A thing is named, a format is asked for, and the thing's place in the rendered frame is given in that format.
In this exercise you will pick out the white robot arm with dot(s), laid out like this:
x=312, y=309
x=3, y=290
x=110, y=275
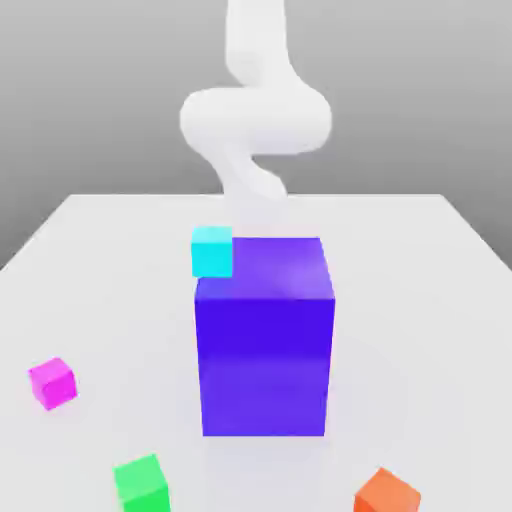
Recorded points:
x=256, y=120

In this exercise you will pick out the small cyan cube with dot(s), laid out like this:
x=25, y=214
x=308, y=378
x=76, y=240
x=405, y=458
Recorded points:
x=211, y=252

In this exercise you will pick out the small magenta cube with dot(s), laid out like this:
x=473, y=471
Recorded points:
x=53, y=384

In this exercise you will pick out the small green cube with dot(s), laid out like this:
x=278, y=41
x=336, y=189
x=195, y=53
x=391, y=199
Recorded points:
x=142, y=486

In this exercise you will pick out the small orange cube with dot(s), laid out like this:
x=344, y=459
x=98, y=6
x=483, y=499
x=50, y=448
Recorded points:
x=386, y=494

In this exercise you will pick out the large purple box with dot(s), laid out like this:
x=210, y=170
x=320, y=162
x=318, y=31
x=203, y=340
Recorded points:
x=264, y=352

